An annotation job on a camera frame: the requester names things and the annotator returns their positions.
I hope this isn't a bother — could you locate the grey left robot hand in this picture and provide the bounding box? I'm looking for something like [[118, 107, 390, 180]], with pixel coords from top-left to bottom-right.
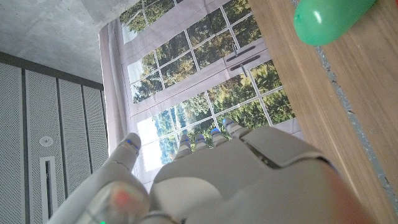
[[46, 117, 379, 224]]

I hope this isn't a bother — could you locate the green toy apple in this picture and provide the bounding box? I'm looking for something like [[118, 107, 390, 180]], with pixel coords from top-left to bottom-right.
[[293, 0, 379, 47]]

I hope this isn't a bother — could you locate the printed window backdrop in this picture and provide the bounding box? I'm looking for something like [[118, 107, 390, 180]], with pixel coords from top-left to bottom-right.
[[98, 0, 305, 190]]

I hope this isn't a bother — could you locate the grey tape outline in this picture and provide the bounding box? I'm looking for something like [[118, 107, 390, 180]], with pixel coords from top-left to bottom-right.
[[290, 0, 398, 215]]

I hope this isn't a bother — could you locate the white ceiling air vent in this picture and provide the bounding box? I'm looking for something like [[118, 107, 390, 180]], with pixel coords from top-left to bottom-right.
[[39, 156, 58, 220]]

